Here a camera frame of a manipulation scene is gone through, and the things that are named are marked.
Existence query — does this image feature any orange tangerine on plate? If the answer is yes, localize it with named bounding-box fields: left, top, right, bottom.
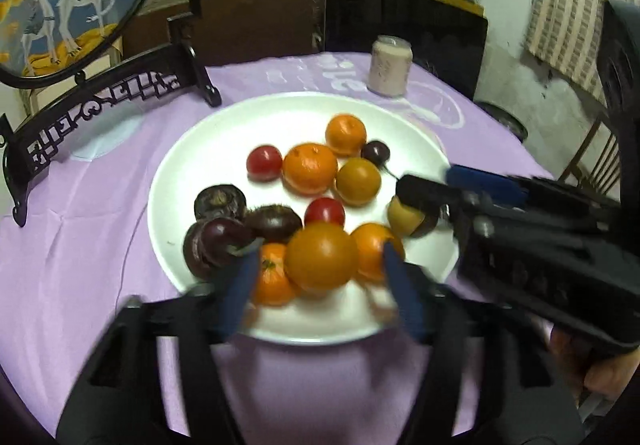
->
left=252, top=243, right=298, bottom=307

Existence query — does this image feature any purple tablecloth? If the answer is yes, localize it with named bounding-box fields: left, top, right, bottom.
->
left=1, top=54, right=551, bottom=444

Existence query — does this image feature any smooth orange fruit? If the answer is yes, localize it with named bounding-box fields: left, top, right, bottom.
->
left=284, top=222, right=358, bottom=295

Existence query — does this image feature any yellow orange fruit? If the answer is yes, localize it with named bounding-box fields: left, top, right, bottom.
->
left=334, top=157, right=382, bottom=207

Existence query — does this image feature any dark mangosteen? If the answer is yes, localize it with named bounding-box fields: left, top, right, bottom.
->
left=194, top=184, right=246, bottom=221
left=199, top=204, right=305, bottom=269
left=182, top=220, right=214, bottom=281

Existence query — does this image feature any brown passion fruit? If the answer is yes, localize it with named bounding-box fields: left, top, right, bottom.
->
left=411, top=207, right=440, bottom=237

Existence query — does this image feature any dark mangosteen on plate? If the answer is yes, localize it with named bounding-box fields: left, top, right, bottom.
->
left=194, top=184, right=246, bottom=221

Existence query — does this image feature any ribbed orange tangerine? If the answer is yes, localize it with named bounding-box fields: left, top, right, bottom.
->
left=282, top=143, right=338, bottom=196

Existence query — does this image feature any small orange tangerine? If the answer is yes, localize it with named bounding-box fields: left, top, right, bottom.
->
left=326, top=114, right=367, bottom=157

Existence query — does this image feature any deer painting screen stand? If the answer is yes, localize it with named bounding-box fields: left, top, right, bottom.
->
left=1, top=0, right=221, bottom=226

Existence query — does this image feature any dark cherry with stem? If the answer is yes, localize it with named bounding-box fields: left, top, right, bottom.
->
left=360, top=140, right=396, bottom=179

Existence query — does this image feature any small tan longan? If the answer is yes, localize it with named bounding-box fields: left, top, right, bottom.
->
left=361, top=283, right=398, bottom=326

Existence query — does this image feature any red cherry tomato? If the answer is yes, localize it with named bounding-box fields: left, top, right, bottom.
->
left=246, top=145, right=283, bottom=182
left=304, top=197, right=346, bottom=227

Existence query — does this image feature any tan longan on cloth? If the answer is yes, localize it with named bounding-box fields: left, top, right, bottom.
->
left=386, top=196, right=425, bottom=238

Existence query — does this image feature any white oval plate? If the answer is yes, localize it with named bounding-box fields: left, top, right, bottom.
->
left=146, top=91, right=460, bottom=347

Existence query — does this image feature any black round stool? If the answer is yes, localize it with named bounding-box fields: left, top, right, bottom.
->
left=475, top=102, right=528, bottom=143

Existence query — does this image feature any right hand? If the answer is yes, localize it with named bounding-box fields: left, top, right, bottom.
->
left=549, top=327, right=639, bottom=402

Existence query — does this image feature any pink beverage can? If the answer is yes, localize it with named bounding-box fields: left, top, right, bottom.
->
left=368, top=36, right=413, bottom=98

